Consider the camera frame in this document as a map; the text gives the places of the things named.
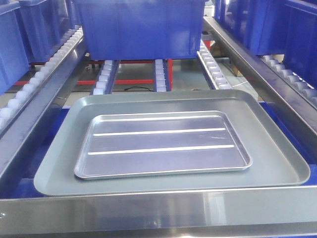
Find silver ribbed metal tray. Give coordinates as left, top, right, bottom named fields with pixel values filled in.
left=74, top=111, right=253, bottom=180

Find shelf rollers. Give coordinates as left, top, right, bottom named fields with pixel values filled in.
left=0, top=27, right=83, bottom=131
left=261, top=55, right=317, bottom=108

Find blue bins left back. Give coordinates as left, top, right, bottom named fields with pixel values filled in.
left=0, top=0, right=78, bottom=93

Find red metal floor frame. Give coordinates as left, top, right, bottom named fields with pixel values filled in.
left=14, top=59, right=173, bottom=90

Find shelf divider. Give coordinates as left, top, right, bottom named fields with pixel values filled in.
left=0, top=37, right=87, bottom=191
left=203, top=15, right=317, bottom=162

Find blue bin centre back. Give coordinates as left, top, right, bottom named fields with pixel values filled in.
left=74, top=0, right=205, bottom=60

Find blue bins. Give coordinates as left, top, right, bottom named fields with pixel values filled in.
left=0, top=0, right=78, bottom=93
left=214, top=0, right=317, bottom=85

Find large grey plastic tray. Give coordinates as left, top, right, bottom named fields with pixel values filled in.
left=34, top=89, right=310, bottom=196

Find blue bins right back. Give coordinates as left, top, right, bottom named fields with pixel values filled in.
left=214, top=0, right=317, bottom=85

